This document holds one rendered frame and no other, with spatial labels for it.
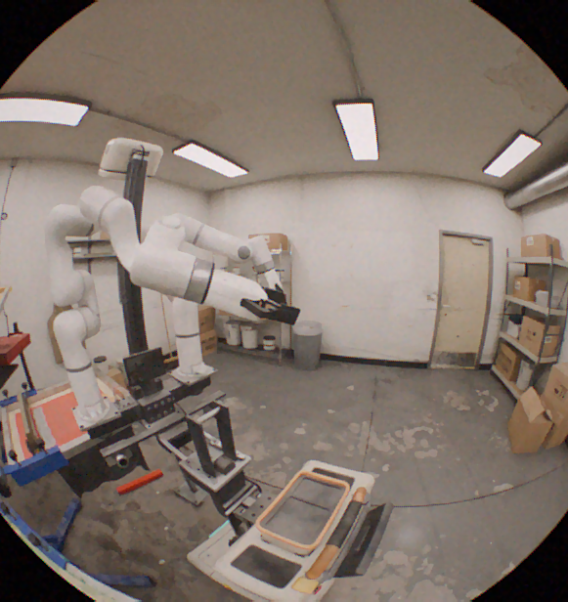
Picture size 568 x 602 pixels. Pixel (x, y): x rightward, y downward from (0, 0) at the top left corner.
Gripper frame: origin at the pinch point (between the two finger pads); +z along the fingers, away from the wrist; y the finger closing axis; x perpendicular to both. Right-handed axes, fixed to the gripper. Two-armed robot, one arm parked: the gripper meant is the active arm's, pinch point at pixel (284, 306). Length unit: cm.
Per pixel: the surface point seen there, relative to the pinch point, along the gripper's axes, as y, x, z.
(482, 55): 11, 188, 54
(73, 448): -3, -71, -51
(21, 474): 20, -73, -71
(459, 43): 2, 181, 40
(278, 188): -342, 103, 78
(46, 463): 9, -72, -61
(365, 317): -207, -34, 238
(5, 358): -61, -109, -149
